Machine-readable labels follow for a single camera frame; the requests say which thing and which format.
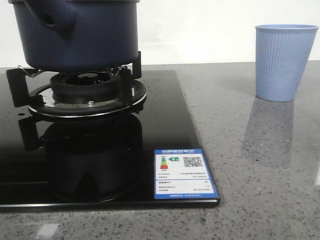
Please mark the light blue ribbed cup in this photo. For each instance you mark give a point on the light blue ribbed cup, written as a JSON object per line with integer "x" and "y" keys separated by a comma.
{"x": 281, "y": 55}

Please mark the black round gas burner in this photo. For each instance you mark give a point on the black round gas burner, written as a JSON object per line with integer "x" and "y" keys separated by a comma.
{"x": 82, "y": 88}

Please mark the blue energy label sticker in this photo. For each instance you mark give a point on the blue energy label sticker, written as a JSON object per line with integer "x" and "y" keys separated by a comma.
{"x": 183, "y": 174}

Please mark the black glass gas stove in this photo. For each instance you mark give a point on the black glass gas stove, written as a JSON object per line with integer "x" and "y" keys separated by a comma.
{"x": 104, "y": 162}

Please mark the black pot support grate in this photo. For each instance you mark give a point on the black pot support grate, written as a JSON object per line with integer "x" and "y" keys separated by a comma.
{"x": 131, "y": 94}

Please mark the dark blue pot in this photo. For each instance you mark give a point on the dark blue pot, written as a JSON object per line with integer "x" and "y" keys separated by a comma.
{"x": 77, "y": 35}

